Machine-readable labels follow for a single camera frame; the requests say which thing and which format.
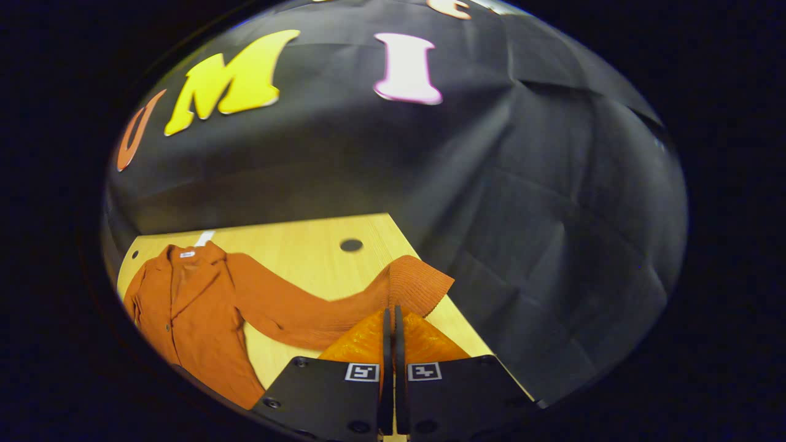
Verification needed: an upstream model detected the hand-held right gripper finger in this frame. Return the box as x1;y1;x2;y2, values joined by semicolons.
252;307;394;442
393;306;541;442

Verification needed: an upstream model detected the orange knit cardigan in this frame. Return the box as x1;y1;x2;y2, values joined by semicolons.
123;241;456;411

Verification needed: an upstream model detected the black backdrop cloth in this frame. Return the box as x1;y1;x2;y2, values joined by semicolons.
101;0;688;409

